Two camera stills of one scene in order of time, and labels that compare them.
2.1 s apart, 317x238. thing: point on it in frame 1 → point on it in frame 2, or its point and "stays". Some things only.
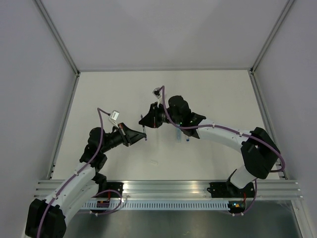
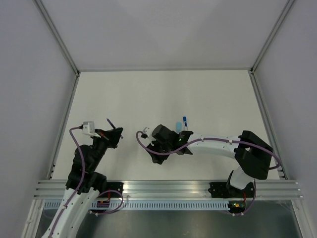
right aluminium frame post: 271,35 stays
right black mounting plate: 226,190 stays
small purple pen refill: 144,129 → 114,127
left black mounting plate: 118,187 stays
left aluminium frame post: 58,36 stays
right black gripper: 151,119 → 157,158
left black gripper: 129,136 → 111,137
